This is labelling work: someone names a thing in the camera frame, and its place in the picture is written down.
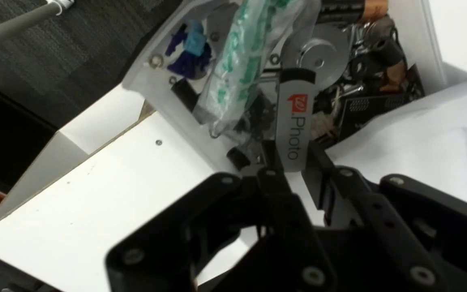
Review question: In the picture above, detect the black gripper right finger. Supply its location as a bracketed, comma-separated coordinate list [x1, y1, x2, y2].
[305, 143, 467, 292]

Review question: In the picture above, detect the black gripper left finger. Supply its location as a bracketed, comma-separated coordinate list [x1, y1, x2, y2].
[103, 140, 343, 292]

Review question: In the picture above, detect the clear plastic drawer with clutter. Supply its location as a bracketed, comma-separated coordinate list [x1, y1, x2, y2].
[121, 0, 454, 175]

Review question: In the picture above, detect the black tangled clutter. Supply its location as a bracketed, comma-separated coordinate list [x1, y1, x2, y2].
[318, 0, 428, 146]

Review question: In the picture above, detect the blue plastic piece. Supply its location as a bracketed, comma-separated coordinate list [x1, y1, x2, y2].
[163, 20, 214, 81]

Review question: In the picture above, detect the silver metal disc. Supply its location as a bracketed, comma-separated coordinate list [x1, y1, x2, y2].
[292, 23, 355, 94]

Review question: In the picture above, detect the dark cabinet with orange strip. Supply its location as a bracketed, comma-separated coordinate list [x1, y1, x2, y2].
[0, 88, 58, 218]

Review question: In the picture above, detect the white pvc pipe stand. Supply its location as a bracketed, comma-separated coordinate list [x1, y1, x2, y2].
[0, 0, 78, 52]

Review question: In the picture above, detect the white three-drawer organizer frame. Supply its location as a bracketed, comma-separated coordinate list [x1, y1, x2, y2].
[319, 64, 467, 218]

